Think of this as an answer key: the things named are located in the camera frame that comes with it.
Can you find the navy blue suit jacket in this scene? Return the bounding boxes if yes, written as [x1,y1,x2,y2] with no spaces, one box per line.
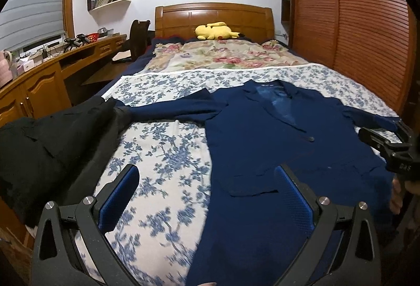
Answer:
[132,81,397,285]

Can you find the person right hand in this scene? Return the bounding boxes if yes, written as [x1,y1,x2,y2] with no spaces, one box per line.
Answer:
[389,177,420,214]

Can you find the louvered wooden wardrobe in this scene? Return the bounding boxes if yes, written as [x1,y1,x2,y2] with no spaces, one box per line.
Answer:
[284,0,418,114]

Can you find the blue floral white bedsheet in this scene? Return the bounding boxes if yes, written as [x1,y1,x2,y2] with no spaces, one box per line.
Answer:
[98,63,394,285]

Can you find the yellow Pikachu plush toy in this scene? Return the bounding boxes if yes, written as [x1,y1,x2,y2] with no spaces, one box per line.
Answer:
[195,22,241,40]

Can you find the pink floral quilt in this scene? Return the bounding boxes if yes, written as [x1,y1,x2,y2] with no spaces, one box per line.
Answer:
[143,39,308,73]

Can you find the dark wooden chair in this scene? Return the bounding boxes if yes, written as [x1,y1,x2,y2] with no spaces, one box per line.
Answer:
[111,19,150,64]

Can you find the grey window blind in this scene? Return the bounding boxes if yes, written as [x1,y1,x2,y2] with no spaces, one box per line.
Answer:
[1,0,64,51]

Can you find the wooden desk with cabinets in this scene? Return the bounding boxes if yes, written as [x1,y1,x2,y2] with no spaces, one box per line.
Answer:
[1,34,127,125]

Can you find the red bowl on desk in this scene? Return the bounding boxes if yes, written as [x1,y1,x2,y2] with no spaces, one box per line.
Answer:
[87,32,99,43]

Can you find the black garment pile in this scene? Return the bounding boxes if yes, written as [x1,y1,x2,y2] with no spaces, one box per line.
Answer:
[1,96,132,228]

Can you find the wooden bed headboard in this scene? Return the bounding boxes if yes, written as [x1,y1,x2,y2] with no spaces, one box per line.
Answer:
[154,2,275,44]

